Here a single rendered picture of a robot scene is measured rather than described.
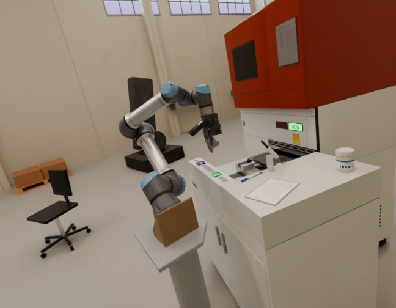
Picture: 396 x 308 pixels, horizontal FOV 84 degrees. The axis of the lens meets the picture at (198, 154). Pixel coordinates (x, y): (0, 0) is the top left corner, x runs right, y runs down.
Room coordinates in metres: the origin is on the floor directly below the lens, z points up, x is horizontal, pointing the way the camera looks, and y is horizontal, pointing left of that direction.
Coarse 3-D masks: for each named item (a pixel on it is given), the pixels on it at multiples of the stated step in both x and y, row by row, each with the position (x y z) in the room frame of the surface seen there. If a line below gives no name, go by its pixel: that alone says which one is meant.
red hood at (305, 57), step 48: (288, 0) 1.25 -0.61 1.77; (336, 0) 1.24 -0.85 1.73; (384, 0) 1.34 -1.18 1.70; (240, 48) 1.74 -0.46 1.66; (288, 48) 1.27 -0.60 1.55; (336, 48) 1.24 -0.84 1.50; (384, 48) 1.35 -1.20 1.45; (240, 96) 1.84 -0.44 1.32; (288, 96) 1.31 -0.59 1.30; (336, 96) 1.24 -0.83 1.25
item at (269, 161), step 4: (268, 148) 1.06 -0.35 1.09; (272, 152) 1.06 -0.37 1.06; (268, 156) 1.06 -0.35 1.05; (272, 156) 1.06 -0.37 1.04; (276, 156) 1.07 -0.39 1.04; (268, 160) 1.06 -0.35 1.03; (272, 160) 1.06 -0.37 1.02; (268, 164) 1.07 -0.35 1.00; (272, 164) 1.06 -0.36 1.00; (268, 168) 1.07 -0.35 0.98; (272, 168) 1.06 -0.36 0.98
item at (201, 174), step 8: (192, 160) 1.54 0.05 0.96; (200, 160) 1.50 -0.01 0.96; (192, 168) 1.47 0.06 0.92; (200, 168) 1.34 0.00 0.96; (208, 168) 1.32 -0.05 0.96; (216, 168) 1.28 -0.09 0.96; (192, 176) 1.52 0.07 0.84; (200, 176) 1.32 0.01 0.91; (208, 176) 1.18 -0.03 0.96; (224, 176) 1.13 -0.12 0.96; (200, 184) 1.36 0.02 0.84; (208, 184) 1.19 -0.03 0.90; (216, 184) 1.06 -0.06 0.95; (208, 192) 1.23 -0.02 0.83; (216, 192) 1.09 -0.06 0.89; (216, 200) 1.11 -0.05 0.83
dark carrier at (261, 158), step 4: (268, 152) 1.54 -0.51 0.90; (276, 152) 1.50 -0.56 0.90; (280, 152) 1.49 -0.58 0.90; (284, 152) 1.47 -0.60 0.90; (256, 156) 1.50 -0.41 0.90; (260, 156) 1.49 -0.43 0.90; (264, 156) 1.47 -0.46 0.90; (280, 156) 1.40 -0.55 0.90; (284, 156) 1.39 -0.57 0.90; (288, 156) 1.37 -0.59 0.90; (292, 156) 1.36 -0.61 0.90; (296, 156) 1.34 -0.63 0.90; (300, 156) 1.33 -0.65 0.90; (256, 160) 1.43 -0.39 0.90; (260, 160) 1.41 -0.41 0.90; (264, 160) 1.40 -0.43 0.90; (276, 160) 1.35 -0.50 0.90; (280, 160) 1.34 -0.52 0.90; (284, 160) 1.32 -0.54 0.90; (288, 160) 1.31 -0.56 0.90
